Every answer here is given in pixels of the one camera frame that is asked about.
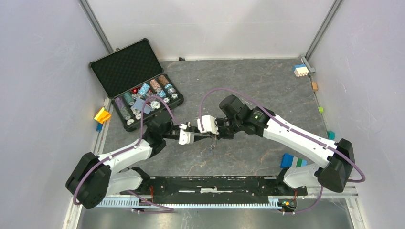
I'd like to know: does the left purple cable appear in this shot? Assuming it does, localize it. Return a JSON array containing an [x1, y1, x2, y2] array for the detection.
[[73, 94, 184, 214]]

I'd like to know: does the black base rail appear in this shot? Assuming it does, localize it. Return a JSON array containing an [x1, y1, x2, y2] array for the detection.
[[135, 176, 308, 204]]

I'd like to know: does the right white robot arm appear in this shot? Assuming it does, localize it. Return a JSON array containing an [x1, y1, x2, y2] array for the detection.
[[208, 94, 355, 195]]

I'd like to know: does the black poker chip case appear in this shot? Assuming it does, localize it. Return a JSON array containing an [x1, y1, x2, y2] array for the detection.
[[89, 38, 184, 132]]

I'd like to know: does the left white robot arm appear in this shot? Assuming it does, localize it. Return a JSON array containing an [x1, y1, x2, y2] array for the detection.
[[65, 111, 218, 209]]

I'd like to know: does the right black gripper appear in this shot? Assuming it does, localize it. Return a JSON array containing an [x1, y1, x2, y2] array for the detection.
[[209, 117, 242, 140]]

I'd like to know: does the purple cable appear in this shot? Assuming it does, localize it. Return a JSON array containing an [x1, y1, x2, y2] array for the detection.
[[73, 94, 184, 214], [199, 88, 366, 215]]

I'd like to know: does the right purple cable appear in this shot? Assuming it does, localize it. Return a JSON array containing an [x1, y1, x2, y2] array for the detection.
[[199, 88, 366, 215]]

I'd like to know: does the metal key organizer plate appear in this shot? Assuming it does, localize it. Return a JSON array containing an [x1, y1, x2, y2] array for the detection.
[[210, 136, 217, 150]]

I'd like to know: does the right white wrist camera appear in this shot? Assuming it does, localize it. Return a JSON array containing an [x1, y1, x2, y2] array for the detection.
[[197, 115, 219, 135]]

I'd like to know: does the teal small block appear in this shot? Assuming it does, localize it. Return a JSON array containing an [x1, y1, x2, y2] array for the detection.
[[327, 130, 335, 140]]

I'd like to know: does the grey slotted cable duct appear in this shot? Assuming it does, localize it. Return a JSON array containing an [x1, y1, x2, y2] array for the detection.
[[96, 196, 282, 210]]

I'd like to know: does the small blue block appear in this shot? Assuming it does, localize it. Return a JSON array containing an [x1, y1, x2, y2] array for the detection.
[[96, 123, 103, 132]]

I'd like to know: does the yellow orange toy block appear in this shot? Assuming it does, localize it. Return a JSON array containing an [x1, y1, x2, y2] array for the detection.
[[94, 107, 111, 124]]

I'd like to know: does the orange small block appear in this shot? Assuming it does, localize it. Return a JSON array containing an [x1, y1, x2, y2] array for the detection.
[[311, 82, 318, 92]]

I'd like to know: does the blue white toy brick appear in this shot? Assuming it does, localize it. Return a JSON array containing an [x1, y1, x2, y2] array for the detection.
[[293, 64, 309, 77]]

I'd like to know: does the blue green brick stack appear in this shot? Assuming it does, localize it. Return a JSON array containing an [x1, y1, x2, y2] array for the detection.
[[280, 153, 307, 169]]

